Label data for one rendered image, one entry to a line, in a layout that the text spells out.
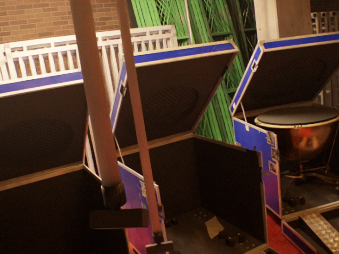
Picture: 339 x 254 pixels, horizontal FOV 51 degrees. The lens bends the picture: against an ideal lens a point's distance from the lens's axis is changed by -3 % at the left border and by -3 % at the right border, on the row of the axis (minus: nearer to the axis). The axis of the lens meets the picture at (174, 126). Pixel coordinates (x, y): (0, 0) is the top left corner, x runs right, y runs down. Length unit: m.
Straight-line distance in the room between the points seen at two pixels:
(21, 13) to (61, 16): 0.53
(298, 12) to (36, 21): 3.32
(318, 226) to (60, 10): 4.06
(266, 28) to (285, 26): 0.23
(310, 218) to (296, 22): 2.37
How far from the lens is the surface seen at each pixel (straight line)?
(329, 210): 3.71
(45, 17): 5.15
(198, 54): 2.56
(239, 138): 4.02
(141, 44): 4.33
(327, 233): 3.37
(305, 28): 4.83
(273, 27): 4.46
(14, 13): 5.08
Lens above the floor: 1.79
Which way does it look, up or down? 12 degrees down
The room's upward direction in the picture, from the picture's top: 8 degrees counter-clockwise
